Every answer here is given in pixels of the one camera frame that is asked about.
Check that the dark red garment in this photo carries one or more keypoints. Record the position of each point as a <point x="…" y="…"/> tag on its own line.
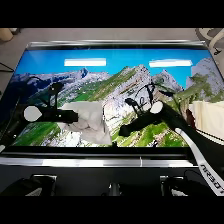
<point x="190" y="118"/>

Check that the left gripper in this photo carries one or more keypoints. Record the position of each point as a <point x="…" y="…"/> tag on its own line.
<point x="67" y="116"/>

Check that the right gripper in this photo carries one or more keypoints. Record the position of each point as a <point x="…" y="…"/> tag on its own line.
<point x="133" y="127"/>

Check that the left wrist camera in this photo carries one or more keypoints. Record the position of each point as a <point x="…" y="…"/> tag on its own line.
<point x="56" y="87"/>

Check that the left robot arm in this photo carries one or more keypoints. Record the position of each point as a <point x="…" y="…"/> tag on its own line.
<point x="32" y="114"/>

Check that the cream garment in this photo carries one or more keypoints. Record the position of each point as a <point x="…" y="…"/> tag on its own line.
<point x="210" y="118"/>

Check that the grey garment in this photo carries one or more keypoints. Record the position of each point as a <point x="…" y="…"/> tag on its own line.
<point x="89" y="120"/>

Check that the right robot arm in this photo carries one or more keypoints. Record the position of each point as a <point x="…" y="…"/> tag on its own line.
<point x="203" y="151"/>

